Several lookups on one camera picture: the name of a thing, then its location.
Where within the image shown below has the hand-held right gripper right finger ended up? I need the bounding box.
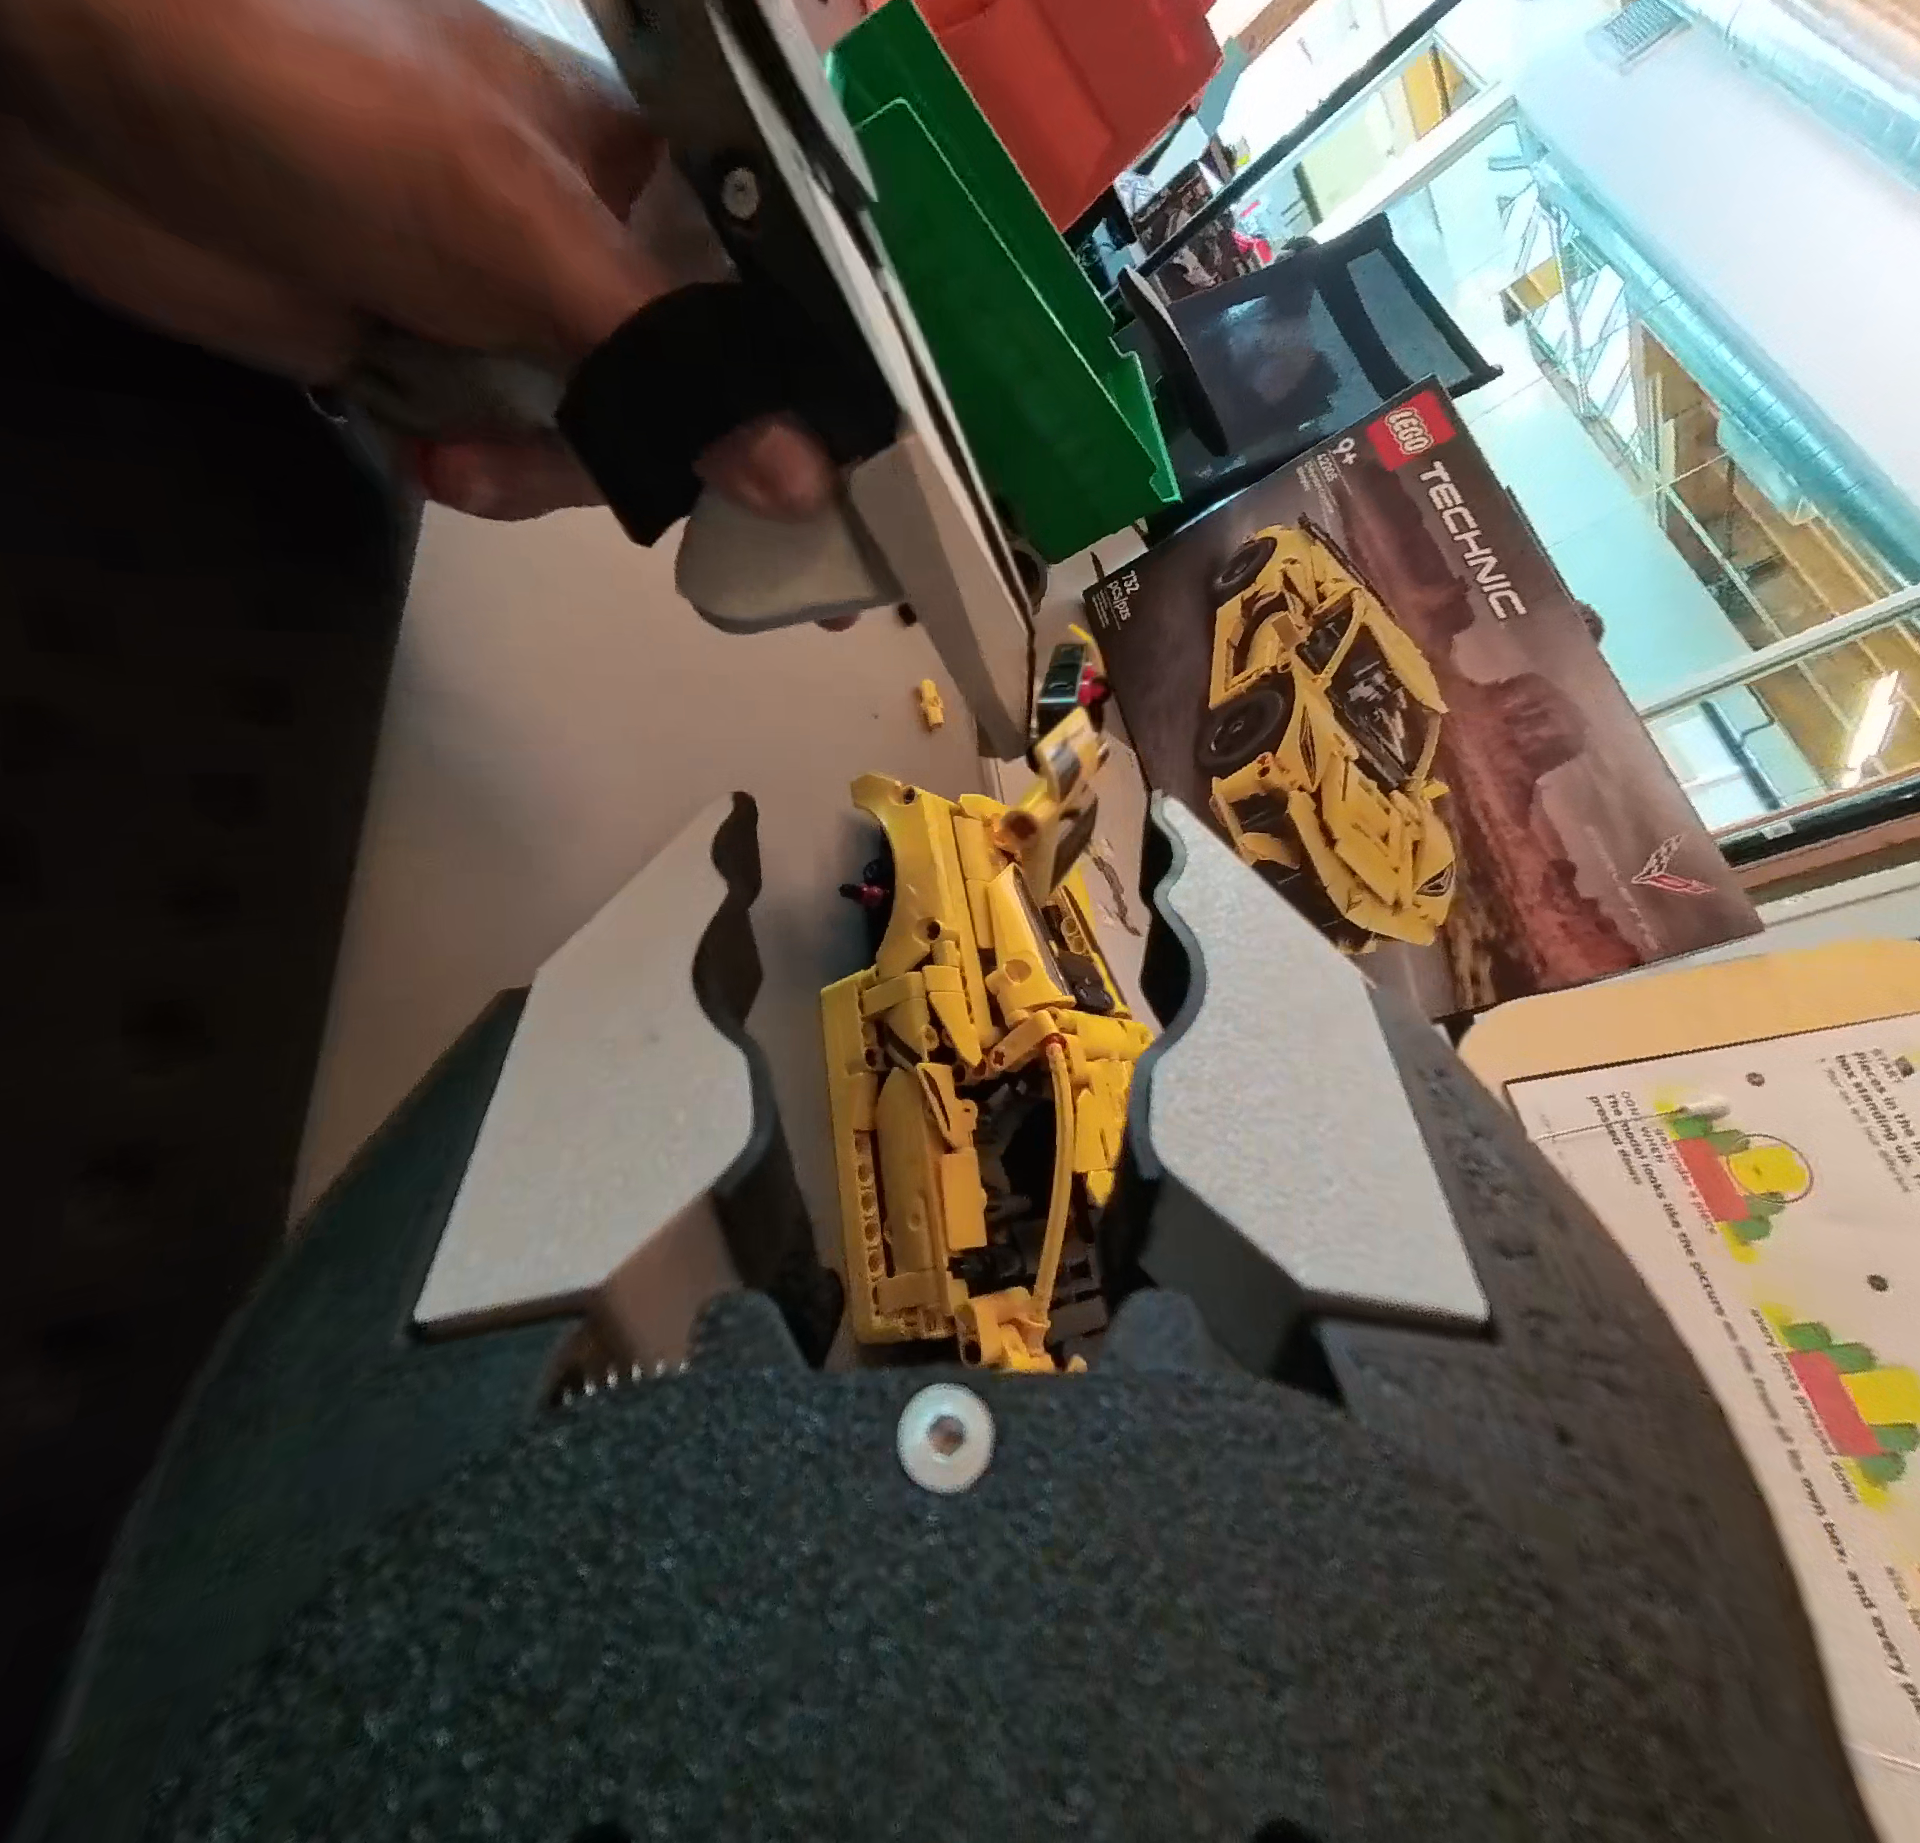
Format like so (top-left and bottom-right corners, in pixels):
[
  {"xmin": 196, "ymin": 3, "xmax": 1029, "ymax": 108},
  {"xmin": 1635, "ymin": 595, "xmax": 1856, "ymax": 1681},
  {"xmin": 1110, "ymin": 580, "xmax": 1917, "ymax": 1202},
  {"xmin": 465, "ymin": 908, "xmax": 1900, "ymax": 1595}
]
[{"xmin": 1114, "ymin": 795, "xmax": 1494, "ymax": 1368}]

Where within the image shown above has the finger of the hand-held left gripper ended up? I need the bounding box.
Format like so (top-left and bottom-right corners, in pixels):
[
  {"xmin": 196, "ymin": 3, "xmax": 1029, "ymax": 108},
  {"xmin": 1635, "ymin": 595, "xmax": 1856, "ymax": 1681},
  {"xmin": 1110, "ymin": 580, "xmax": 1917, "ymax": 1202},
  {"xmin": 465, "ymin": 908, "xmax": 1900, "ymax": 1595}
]
[{"xmin": 793, "ymin": 212, "xmax": 1043, "ymax": 764}]

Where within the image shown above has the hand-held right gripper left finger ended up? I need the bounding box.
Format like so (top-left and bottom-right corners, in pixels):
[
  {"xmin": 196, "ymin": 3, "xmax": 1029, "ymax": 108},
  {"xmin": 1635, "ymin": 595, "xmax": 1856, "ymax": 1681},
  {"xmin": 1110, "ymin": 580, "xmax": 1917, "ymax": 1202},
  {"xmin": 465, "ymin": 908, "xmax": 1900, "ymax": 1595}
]
[{"xmin": 409, "ymin": 790, "xmax": 845, "ymax": 1377}]

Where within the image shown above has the yellow black brick bumper assembly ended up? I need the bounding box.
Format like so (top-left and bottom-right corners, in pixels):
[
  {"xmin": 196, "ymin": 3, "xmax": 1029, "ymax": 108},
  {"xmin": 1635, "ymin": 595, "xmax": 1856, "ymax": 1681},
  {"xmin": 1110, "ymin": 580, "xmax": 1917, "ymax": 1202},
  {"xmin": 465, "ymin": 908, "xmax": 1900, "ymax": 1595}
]
[{"xmin": 996, "ymin": 640, "xmax": 1121, "ymax": 901}]

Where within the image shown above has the yellow toy brick car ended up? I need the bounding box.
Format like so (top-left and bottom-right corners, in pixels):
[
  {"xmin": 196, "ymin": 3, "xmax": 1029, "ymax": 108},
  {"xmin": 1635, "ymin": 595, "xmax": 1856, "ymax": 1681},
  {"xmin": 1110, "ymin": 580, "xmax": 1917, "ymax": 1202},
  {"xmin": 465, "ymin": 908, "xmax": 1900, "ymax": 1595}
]
[{"xmin": 817, "ymin": 769, "xmax": 1163, "ymax": 1380}]

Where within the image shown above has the grey desk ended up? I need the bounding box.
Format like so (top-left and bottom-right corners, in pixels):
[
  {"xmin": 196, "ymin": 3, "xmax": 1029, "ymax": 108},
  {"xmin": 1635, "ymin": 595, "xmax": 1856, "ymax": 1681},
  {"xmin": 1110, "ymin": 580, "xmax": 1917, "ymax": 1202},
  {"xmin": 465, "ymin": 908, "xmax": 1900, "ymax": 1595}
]
[{"xmin": 284, "ymin": 493, "xmax": 1920, "ymax": 1366}]

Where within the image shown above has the person's left hand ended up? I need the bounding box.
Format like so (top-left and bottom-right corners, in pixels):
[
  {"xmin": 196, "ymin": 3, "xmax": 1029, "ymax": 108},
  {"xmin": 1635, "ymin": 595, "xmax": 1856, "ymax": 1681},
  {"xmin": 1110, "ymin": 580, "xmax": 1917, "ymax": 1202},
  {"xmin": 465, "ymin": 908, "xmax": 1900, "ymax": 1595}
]
[{"xmin": 0, "ymin": 0, "xmax": 840, "ymax": 523}]

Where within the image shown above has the green plastic bin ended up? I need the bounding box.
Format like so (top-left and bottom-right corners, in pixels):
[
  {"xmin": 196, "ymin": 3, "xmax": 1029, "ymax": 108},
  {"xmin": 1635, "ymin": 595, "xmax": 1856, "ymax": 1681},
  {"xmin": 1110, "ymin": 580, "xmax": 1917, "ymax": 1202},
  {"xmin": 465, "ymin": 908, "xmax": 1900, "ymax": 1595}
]
[{"xmin": 824, "ymin": 0, "xmax": 1186, "ymax": 568}]

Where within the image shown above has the toy car set box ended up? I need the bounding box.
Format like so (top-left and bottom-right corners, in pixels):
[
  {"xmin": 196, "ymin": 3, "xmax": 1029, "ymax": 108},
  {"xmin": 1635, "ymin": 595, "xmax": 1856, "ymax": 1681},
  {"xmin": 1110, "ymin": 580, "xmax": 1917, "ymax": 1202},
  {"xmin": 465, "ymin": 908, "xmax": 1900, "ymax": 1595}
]
[{"xmin": 1083, "ymin": 378, "xmax": 1769, "ymax": 1020}]

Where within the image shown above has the red plastic bin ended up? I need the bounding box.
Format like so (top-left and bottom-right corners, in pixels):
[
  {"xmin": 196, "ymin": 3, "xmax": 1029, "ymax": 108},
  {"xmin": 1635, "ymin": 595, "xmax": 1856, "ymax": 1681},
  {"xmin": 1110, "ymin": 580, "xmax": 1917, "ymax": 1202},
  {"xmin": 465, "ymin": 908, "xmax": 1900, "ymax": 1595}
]
[{"xmin": 847, "ymin": 0, "xmax": 1248, "ymax": 233}]

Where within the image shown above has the black mesh office chair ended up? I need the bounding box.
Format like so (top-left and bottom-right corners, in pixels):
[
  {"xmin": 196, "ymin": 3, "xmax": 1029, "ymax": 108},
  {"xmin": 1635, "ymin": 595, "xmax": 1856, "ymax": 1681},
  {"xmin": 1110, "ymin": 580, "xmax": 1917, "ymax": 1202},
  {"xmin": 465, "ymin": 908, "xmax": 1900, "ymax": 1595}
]
[{"xmin": 1117, "ymin": 212, "xmax": 1507, "ymax": 501}]

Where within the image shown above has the printed instruction sheet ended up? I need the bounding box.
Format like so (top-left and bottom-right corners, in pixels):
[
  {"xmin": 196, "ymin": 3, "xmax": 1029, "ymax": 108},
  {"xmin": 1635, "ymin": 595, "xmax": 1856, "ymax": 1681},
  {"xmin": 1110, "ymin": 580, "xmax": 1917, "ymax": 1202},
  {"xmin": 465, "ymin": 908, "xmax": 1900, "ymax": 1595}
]
[{"xmin": 1504, "ymin": 1018, "xmax": 1920, "ymax": 1843}]

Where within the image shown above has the black dimpled mat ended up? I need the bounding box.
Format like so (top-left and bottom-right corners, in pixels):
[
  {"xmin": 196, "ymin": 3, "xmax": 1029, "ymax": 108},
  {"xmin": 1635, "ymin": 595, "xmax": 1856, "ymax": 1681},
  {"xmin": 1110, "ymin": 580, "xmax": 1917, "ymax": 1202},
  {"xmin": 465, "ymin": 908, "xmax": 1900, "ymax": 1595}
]
[{"xmin": 0, "ymin": 238, "xmax": 438, "ymax": 1726}]

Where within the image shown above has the silver ventilation duct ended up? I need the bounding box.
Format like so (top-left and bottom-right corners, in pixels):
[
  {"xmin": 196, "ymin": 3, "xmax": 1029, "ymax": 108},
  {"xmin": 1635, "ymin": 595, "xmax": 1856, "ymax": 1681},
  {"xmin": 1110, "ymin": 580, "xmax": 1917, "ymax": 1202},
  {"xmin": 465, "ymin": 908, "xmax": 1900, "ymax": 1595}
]
[{"xmin": 1515, "ymin": 118, "xmax": 1920, "ymax": 585}]

